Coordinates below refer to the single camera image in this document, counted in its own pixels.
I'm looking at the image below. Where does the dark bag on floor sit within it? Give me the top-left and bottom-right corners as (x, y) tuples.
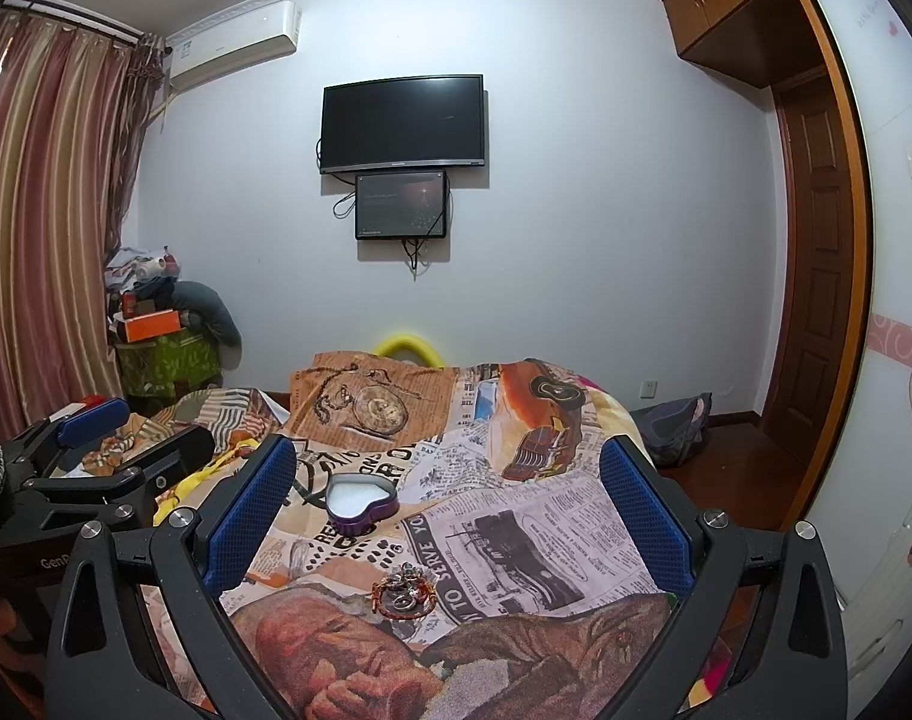
(630, 392), (713, 468)

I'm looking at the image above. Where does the red beaded jewelry pile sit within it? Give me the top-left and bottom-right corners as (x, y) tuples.
(370, 562), (438, 621)

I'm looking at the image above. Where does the wooden overhead cabinet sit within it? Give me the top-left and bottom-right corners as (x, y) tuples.
(662, 0), (829, 88)

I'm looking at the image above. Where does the yellow ring behind bed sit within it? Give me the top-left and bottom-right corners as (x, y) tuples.
(371, 331), (448, 371)

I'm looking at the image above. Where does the heart-shaped purple tin box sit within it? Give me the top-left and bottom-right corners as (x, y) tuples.
(324, 473), (399, 536)

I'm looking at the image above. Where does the green patterned storage box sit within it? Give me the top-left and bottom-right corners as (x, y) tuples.
(116, 330), (221, 400)

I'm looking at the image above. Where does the orange box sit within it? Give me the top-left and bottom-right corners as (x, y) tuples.
(122, 309), (181, 343)

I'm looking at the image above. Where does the large wall television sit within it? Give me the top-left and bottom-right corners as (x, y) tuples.
(318, 75), (487, 174)

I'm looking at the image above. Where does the wooden door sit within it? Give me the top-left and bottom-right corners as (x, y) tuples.
(762, 71), (853, 515)

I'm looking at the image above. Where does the small wall monitor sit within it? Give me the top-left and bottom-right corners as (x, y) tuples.
(355, 171), (449, 241)

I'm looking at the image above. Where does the wall power outlet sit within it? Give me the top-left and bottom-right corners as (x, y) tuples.
(640, 380), (658, 400)

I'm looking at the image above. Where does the newspaper print bed blanket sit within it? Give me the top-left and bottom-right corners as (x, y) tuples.
(83, 353), (676, 718)

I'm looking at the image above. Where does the white air conditioner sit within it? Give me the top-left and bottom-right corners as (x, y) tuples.
(170, 0), (301, 93)

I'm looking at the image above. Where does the striped red curtain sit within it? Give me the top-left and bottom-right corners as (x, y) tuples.
(0, 8), (163, 439)

